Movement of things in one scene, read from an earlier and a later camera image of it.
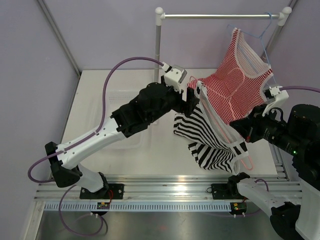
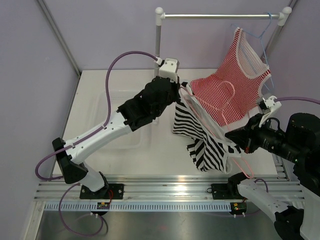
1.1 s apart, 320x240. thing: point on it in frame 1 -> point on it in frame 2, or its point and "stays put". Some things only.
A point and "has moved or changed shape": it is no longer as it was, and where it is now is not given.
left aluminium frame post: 59,34 stays put
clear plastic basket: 115,100 stays put
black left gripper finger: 192,101 -> 184,83
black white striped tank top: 211,144 has moved or changed shape
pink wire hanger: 229,98 -> 217,110
